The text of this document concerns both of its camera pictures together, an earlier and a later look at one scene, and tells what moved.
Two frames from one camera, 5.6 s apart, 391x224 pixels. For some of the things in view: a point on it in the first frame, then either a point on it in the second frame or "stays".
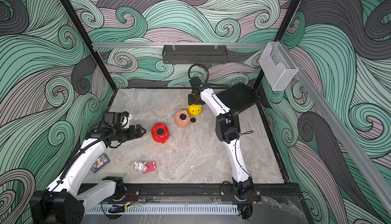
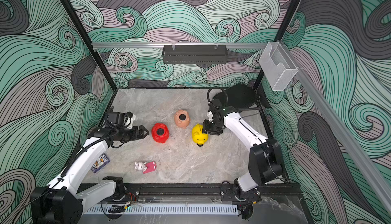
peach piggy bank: [182, 123] stays
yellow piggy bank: [194, 109] -> [199, 138]
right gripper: [191, 101] -> [206, 128]
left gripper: [133, 135] stays
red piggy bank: [160, 133] stays
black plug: [160, 131] stays
